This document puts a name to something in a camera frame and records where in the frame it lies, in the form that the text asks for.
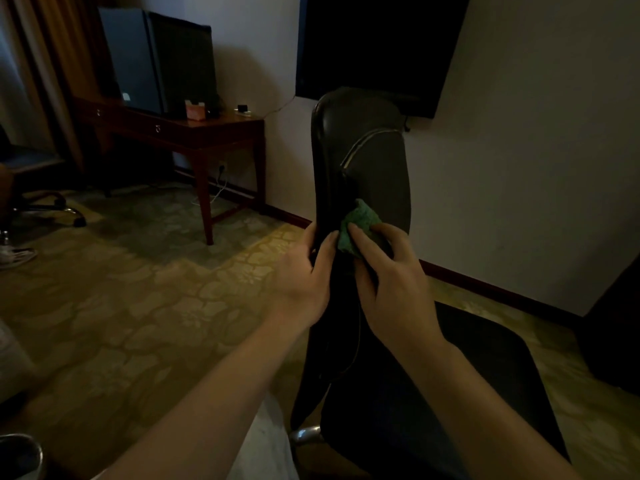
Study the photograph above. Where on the dark cabinet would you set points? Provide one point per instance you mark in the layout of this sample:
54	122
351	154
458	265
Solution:
615	334

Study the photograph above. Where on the green cleaning cloth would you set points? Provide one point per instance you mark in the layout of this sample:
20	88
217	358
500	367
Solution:
360	219

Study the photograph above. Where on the black swivel chair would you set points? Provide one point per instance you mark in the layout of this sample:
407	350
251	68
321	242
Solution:
30	159

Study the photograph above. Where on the black mini fridge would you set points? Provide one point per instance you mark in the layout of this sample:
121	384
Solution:
160	64

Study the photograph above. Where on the person's left forearm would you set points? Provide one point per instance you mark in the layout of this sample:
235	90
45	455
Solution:
200	419

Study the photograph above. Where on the person's right hand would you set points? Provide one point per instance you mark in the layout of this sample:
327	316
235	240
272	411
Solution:
400	304

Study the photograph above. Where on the pink tissue box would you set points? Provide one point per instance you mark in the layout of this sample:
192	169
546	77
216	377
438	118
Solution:
195	110

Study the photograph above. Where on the dark red wooden table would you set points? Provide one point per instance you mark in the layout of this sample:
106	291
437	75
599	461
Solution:
210	129

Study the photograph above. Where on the black leather chair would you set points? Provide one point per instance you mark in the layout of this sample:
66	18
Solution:
370	164

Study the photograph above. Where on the beige upholstered furniture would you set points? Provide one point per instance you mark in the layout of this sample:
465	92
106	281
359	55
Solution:
15	364

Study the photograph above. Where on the person's right forearm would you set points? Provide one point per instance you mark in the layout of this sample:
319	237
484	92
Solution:
490	419

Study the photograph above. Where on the person's left hand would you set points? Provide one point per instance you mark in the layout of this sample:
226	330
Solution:
300	289

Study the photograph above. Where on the black wall television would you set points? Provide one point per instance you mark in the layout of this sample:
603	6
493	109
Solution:
375	44

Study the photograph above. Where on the white sheer curtain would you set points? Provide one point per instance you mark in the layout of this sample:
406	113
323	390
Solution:
20	104

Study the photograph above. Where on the brown curtain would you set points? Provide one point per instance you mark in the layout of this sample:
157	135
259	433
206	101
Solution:
65	69

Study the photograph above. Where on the small black white device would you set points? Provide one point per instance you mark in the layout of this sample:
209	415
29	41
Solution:
243	110

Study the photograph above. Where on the dark red baseboard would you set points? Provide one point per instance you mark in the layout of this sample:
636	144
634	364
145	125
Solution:
500	294

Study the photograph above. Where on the metal trash bin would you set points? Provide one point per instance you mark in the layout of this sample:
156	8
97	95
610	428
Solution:
20	454

